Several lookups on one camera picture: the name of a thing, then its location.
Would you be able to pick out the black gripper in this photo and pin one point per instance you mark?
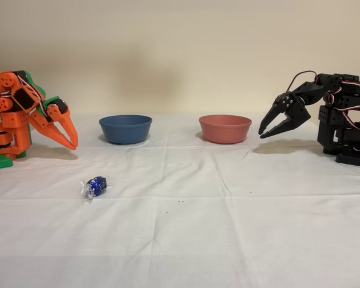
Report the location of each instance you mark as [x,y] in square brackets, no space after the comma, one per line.
[291,110]

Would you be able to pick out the blue candy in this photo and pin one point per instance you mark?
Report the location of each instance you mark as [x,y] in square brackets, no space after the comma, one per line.
[96,186]

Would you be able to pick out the green gripper, black servo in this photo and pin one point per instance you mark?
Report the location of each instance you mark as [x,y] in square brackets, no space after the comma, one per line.
[54,115]

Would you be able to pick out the white tablecloth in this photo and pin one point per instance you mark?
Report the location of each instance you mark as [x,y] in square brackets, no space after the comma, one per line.
[180,228]

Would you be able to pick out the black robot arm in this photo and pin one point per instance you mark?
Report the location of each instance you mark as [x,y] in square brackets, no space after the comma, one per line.
[342,120]

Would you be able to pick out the pink bowl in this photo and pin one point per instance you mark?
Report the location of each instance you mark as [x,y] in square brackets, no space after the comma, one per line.
[225,130]

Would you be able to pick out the blue bowl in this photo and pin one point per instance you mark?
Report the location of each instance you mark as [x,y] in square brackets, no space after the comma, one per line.
[125,130]

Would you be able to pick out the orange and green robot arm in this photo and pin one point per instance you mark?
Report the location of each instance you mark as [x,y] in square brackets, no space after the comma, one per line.
[6,105]

